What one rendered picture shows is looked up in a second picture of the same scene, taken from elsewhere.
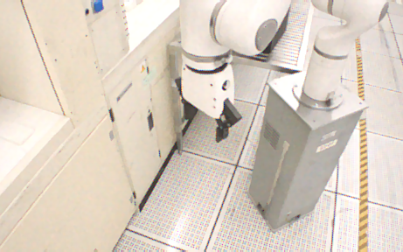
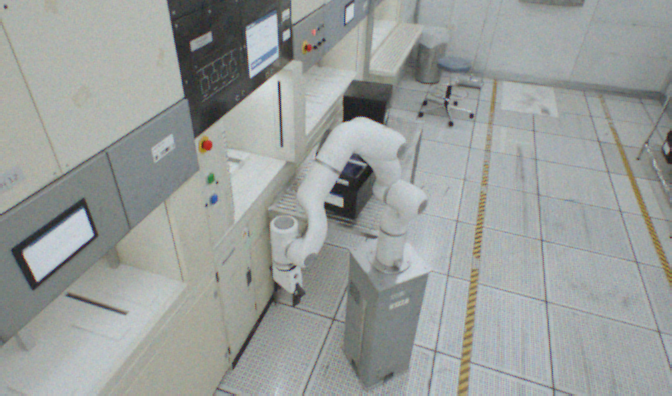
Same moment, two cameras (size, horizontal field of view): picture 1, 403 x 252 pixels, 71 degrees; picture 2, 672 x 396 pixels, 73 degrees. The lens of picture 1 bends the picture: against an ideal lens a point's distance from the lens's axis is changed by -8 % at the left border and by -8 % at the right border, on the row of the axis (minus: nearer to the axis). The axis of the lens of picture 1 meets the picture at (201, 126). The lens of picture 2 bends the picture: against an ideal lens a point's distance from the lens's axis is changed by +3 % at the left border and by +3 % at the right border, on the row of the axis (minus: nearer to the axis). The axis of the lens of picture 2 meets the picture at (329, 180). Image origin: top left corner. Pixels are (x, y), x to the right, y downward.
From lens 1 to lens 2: 0.92 m
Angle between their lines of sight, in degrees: 10
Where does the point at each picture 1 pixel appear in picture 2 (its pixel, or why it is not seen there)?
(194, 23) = (277, 250)
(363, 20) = (406, 214)
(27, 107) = (149, 274)
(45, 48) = (179, 238)
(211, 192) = (306, 347)
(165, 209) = (259, 366)
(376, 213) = (479, 375)
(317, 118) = (384, 281)
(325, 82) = (390, 252)
